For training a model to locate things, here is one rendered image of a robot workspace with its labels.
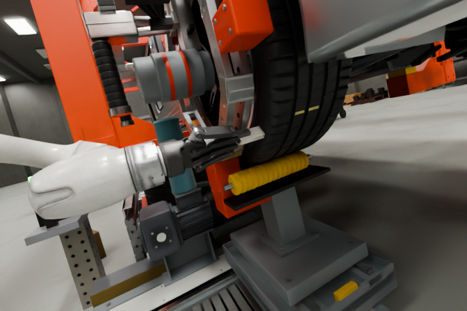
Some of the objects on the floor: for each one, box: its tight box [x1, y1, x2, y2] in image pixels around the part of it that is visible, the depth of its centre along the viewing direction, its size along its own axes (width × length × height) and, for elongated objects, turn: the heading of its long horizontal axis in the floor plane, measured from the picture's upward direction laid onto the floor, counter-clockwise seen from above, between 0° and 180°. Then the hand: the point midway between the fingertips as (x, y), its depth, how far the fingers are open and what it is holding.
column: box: [59, 217, 106, 310], centre depth 111 cm, size 10×10×42 cm
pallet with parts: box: [350, 87, 388, 106], centre depth 873 cm, size 93×134×48 cm
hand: (249, 135), depth 54 cm, fingers closed, pressing on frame
